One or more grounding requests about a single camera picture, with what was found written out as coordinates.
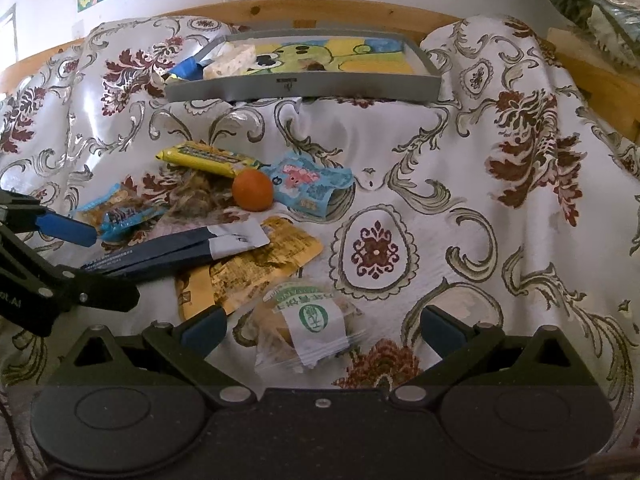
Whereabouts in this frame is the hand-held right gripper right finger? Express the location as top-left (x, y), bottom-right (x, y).
top-left (389, 304), bottom-right (601, 407)

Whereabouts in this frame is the blue and orange snack packet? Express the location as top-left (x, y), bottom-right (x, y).
top-left (75, 182), bottom-right (166, 243)

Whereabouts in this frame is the clear brown snack packet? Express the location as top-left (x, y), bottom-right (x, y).
top-left (165, 169), bottom-right (237, 222)

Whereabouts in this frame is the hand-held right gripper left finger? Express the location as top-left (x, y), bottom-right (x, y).
top-left (54, 304), bottom-right (257, 407)

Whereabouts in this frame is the white nougat snack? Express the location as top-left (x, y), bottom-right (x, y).
top-left (202, 44), bottom-right (257, 80)

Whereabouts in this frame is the light blue cartoon packet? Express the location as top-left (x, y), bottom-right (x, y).
top-left (267, 151), bottom-right (355, 221)

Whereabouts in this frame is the grey tray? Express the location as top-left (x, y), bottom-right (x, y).
top-left (165, 28), bottom-right (443, 107)

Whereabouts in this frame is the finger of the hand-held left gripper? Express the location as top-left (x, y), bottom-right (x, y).
top-left (0, 222), bottom-right (142, 314)
top-left (0, 189), bottom-right (99, 248)

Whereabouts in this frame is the clear wrapped white snack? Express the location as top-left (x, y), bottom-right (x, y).
top-left (209, 40), bottom-right (241, 61)

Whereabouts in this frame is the yellow snack bar packet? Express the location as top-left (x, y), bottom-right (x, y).
top-left (157, 141), bottom-right (273, 178)

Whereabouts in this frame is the floral patterned blanket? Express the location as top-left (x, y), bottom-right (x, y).
top-left (0, 14), bottom-right (640, 480)

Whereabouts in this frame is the dark blue white-tipped sachet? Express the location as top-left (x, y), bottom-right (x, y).
top-left (80, 220), bottom-right (271, 283)

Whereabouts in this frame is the green label wrapped bread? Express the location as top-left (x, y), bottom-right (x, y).
top-left (250, 280), bottom-right (368, 373)

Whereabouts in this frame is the gold yellow foil packet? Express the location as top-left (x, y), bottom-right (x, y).
top-left (175, 216), bottom-right (325, 322)

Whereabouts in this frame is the orange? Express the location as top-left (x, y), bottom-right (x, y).
top-left (231, 169), bottom-right (275, 212)

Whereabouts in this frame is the wooden bed frame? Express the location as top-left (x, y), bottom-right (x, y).
top-left (0, 0), bottom-right (640, 146)

